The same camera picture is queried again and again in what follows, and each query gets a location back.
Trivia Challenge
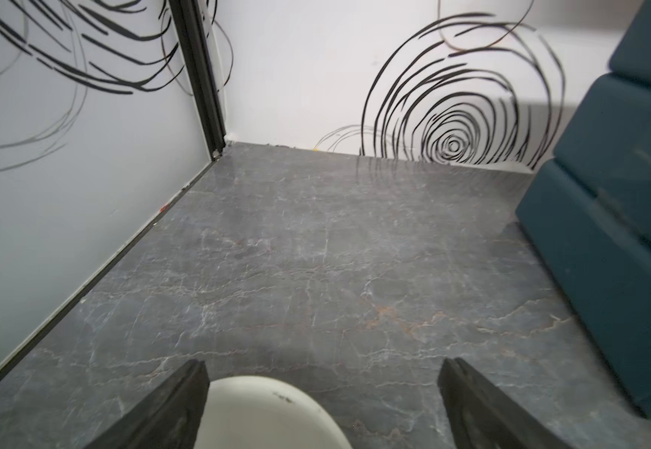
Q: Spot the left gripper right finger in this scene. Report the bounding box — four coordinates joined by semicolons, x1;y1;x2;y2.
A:
437;357;569;448

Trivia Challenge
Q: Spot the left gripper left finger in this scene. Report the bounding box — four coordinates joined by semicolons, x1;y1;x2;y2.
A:
87;359;209;449

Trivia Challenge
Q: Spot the teal drawer cabinet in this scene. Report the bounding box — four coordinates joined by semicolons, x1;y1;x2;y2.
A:
516;1;651;420

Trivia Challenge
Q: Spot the white bowl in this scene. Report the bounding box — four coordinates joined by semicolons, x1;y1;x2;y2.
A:
194;376;351;449

